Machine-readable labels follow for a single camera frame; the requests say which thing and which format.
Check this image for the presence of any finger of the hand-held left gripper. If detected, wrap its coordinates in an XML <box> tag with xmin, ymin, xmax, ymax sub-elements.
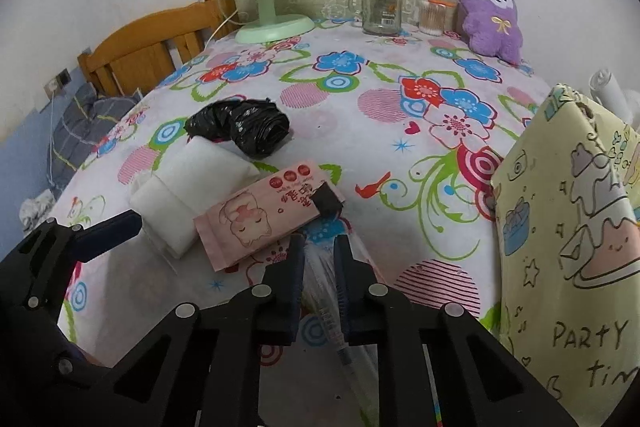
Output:
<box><xmin>10</xmin><ymin>209</ymin><xmax>143</xmax><ymax>308</ymax></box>

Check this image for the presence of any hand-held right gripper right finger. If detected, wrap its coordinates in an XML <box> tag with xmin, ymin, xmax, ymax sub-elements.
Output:
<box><xmin>332</xmin><ymin>233</ymin><xmax>581</xmax><ymax>427</ymax></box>

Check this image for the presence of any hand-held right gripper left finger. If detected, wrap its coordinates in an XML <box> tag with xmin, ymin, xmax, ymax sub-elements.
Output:
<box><xmin>100</xmin><ymin>233</ymin><xmax>307</xmax><ymax>427</ymax></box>

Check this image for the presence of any white soft pad pack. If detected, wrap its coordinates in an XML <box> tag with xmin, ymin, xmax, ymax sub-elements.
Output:
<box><xmin>129</xmin><ymin>137</ymin><xmax>261</xmax><ymax>260</ymax></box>

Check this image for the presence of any small black pouch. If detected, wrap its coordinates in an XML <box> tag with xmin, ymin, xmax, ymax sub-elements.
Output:
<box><xmin>311</xmin><ymin>183</ymin><xmax>345</xmax><ymax>218</ymax></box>

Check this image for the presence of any pink cartoon packet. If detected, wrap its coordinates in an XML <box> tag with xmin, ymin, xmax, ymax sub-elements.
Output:
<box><xmin>193</xmin><ymin>159</ymin><xmax>346</xmax><ymax>273</ymax></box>

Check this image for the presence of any black plastic bag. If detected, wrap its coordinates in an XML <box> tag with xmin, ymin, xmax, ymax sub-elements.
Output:
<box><xmin>185</xmin><ymin>98</ymin><xmax>291</xmax><ymax>158</ymax></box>

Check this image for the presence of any yellow cartoon patterned box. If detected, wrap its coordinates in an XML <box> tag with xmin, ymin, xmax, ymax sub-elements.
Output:
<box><xmin>490</xmin><ymin>83</ymin><xmax>640</xmax><ymax>423</ymax></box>

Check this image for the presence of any crumpled white cloth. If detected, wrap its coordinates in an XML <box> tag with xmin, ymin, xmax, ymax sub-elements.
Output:
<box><xmin>19</xmin><ymin>189</ymin><xmax>58</xmax><ymax>233</ymax></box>

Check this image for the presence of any floral tablecloth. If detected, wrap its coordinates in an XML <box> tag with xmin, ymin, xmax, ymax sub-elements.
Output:
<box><xmin>50</xmin><ymin>17</ymin><xmax>556</xmax><ymax>427</ymax></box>

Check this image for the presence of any gray plaid pillow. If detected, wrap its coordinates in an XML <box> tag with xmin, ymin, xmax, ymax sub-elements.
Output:
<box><xmin>47</xmin><ymin>83</ymin><xmax>146</xmax><ymax>172</ymax></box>

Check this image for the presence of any wooden bed headboard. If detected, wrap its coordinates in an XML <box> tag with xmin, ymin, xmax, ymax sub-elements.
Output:
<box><xmin>76</xmin><ymin>0</ymin><xmax>238</xmax><ymax>98</ymax></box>

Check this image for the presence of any purple plush bunny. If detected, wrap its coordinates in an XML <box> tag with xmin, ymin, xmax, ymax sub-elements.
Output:
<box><xmin>454</xmin><ymin>0</ymin><xmax>524</xmax><ymax>66</ymax></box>

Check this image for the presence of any white standing fan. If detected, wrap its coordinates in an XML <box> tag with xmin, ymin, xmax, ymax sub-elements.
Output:
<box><xmin>587</xmin><ymin>67</ymin><xmax>640</xmax><ymax>128</ymax></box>

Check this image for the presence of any wall socket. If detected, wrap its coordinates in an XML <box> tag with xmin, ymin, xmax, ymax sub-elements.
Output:
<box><xmin>44</xmin><ymin>68</ymin><xmax>73</xmax><ymax>100</ymax></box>

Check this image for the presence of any white fan cable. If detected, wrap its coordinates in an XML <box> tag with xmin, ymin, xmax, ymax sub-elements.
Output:
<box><xmin>206</xmin><ymin>9</ymin><xmax>241</xmax><ymax>42</ymax></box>

